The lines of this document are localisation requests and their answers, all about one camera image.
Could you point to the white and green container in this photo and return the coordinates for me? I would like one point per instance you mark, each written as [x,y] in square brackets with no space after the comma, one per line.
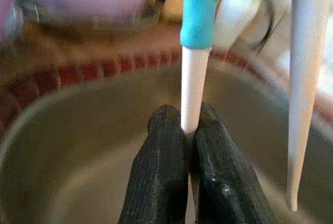
[234,18]

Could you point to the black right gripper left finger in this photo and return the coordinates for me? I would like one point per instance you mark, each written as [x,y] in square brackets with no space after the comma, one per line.
[158,172]

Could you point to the grey chopstick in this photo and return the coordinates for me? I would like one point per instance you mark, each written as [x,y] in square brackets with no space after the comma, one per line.
[301,104]

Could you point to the steel pot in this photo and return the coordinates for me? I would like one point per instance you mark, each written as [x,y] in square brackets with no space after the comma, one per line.
[78,135]

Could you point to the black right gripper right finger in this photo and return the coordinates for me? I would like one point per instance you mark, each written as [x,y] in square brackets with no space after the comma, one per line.
[221,177]

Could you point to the white chopstick with blue sleeve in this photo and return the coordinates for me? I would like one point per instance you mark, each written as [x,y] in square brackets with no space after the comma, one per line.
[191,91]

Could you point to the translucent purple bowl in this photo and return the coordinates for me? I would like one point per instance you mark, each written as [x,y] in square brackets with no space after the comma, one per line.
[86,0]

